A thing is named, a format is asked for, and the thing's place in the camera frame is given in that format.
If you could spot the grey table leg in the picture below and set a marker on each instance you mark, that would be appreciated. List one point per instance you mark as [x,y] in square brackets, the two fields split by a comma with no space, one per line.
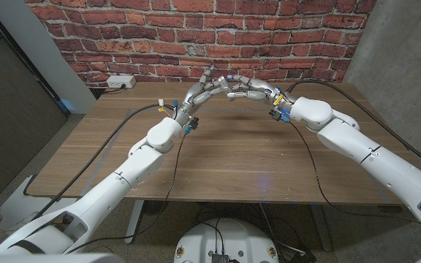
[322,230]

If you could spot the small grey torso device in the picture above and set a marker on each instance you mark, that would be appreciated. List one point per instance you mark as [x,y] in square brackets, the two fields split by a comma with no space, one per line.
[219,258]

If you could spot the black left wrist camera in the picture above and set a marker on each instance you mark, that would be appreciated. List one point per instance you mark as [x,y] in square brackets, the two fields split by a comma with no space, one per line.
[192,125]

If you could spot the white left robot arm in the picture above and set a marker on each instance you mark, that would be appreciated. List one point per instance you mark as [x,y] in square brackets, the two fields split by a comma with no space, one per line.
[123,182]

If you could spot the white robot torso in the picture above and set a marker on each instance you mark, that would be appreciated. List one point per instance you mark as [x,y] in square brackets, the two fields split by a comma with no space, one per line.
[239,237]

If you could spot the white table leg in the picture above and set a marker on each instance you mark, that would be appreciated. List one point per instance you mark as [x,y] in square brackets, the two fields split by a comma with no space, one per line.
[134,223]

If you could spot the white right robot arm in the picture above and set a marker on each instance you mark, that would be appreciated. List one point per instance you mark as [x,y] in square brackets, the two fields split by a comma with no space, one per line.
[371,157]

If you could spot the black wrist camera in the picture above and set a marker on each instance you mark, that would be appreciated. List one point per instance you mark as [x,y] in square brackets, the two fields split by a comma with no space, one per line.
[192,125]
[279,115]

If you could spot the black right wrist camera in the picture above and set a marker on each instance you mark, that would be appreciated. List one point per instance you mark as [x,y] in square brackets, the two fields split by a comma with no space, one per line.
[279,115]

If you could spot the red brick printed backdrop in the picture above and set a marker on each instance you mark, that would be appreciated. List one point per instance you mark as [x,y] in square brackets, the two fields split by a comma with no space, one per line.
[203,36]

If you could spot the blue floor object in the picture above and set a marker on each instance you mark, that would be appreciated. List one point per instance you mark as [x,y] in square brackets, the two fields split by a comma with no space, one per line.
[67,105]

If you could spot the small hinged metal tin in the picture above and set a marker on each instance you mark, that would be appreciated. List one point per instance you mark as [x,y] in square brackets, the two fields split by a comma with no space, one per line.
[224,82]

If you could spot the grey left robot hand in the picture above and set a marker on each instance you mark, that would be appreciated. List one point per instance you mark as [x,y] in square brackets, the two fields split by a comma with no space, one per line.
[197,98]

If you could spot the black round floor object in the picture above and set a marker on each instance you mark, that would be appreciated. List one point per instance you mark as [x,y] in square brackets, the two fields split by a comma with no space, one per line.
[155,207]

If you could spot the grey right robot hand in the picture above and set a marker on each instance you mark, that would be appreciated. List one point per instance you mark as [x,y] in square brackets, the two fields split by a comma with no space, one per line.
[263,91]

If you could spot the white power outlet box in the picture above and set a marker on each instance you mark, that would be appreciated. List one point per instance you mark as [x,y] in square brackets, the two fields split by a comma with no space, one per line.
[121,81]

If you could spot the white floor plate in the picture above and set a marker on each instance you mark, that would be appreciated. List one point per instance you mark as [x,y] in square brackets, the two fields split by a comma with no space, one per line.
[13,204]

